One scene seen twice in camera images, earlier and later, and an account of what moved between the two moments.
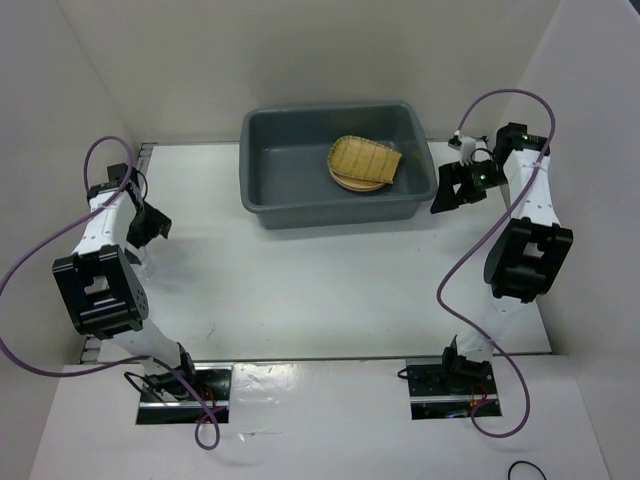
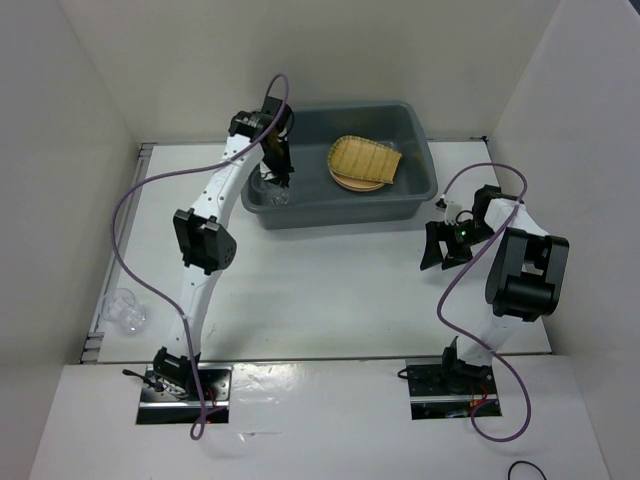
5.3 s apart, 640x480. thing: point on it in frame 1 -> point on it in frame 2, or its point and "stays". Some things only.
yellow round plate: (354, 182) stays
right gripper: (450, 175) -> (440, 231)
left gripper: (157, 224) -> (282, 172)
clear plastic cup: (132, 258) -> (263, 192)
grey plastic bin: (284, 168) stays
